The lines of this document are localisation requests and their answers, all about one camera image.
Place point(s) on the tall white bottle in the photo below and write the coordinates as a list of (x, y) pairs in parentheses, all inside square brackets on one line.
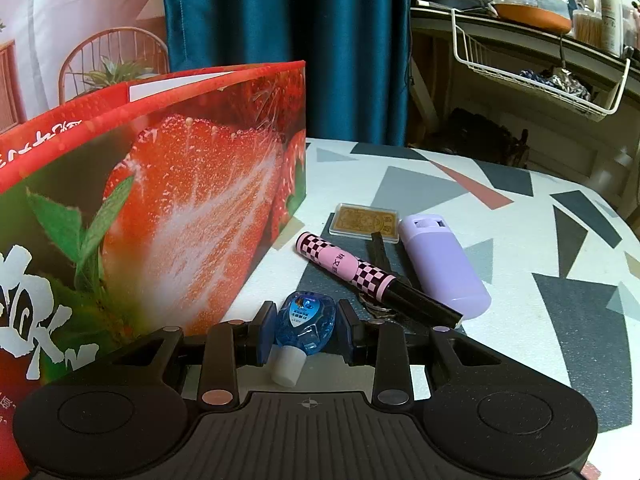
[(610, 20)]

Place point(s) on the black flat stick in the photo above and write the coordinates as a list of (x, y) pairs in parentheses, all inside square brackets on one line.
[(382, 260)]

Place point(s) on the small blue liquid bottle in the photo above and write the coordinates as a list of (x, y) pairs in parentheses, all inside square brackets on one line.
[(302, 330)]

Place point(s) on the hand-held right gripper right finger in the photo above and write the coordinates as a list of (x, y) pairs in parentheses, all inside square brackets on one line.
[(345, 330)]

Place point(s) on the gold card case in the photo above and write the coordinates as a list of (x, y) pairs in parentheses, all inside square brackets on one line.
[(365, 220)]

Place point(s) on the printed wall backdrop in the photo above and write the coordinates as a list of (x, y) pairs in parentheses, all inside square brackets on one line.
[(75, 10)]

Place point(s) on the teal curtain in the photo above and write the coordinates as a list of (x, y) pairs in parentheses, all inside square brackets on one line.
[(300, 35)]

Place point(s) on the black bag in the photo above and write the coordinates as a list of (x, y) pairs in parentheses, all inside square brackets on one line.
[(480, 135)]

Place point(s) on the pink checkered pen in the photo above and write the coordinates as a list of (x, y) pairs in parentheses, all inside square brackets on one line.
[(340, 262)]

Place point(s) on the red strawberry print cardboard box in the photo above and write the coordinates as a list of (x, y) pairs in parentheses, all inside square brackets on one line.
[(175, 185)]

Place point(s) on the purple plastic container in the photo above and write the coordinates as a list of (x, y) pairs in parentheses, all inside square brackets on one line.
[(440, 265)]

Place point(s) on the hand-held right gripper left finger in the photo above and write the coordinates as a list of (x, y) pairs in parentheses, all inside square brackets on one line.
[(265, 330)]

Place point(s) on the orange bowl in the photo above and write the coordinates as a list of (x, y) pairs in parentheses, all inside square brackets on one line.
[(530, 16)]

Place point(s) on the cotton swab jar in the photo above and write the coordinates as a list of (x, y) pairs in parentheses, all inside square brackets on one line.
[(587, 27)]

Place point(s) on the black desk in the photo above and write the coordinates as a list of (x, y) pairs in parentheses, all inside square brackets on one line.
[(500, 27)]

